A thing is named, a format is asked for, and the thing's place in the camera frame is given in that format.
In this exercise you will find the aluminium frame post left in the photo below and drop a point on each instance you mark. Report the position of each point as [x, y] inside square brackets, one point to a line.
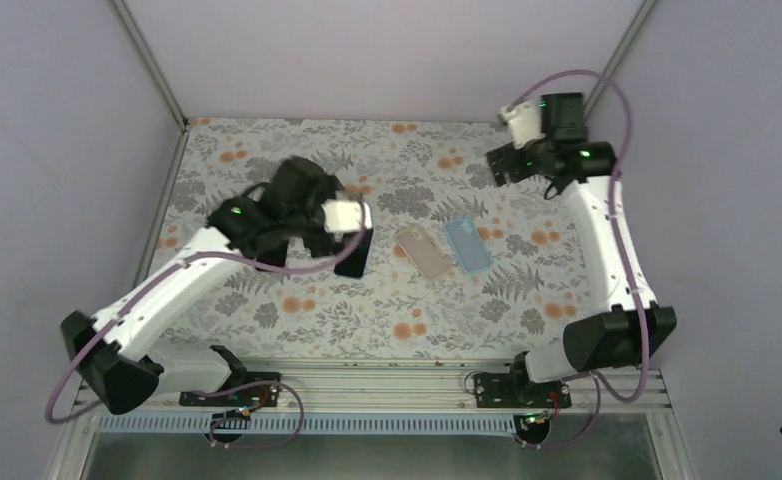
[150, 63]

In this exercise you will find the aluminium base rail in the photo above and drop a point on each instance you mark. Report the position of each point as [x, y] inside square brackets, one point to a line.
[421, 387]

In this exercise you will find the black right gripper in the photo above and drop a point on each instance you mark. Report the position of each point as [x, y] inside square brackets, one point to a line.
[516, 171]

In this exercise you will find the black phone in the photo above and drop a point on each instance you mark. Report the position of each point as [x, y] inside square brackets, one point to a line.
[274, 258]

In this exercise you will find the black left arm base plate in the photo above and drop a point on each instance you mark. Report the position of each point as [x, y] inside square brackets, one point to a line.
[252, 398]

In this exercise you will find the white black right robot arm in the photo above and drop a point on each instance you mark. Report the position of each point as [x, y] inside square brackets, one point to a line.
[625, 323]

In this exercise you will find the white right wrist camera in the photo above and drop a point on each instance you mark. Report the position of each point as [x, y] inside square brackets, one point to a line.
[523, 123]

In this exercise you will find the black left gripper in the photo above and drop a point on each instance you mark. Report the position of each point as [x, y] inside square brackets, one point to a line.
[324, 246]

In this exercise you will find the white slotted cable duct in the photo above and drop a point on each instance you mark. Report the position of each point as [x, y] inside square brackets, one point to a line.
[313, 424]

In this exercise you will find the floral patterned table mat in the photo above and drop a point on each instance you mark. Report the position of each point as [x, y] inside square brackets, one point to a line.
[422, 174]

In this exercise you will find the aluminium frame post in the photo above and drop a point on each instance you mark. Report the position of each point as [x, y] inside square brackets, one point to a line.
[150, 63]
[621, 51]

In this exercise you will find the light blue phone case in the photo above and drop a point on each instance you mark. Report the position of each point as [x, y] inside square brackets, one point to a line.
[468, 245]

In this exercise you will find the black smartphone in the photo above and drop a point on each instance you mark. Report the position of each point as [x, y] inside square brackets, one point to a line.
[353, 267]

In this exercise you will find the beige clear phone case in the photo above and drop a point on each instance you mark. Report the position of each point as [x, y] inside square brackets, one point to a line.
[423, 252]

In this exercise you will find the aluminium frame post right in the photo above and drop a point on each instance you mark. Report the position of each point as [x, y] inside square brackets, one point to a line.
[621, 51]

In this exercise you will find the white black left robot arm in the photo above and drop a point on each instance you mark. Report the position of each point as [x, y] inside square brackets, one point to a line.
[112, 349]

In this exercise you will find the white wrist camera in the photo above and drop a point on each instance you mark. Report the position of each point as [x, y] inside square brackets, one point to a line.
[523, 123]
[346, 216]

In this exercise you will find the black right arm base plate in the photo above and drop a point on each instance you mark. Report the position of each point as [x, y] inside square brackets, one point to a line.
[505, 391]

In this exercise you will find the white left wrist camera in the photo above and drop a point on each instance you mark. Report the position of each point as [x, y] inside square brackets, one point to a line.
[346, 216]

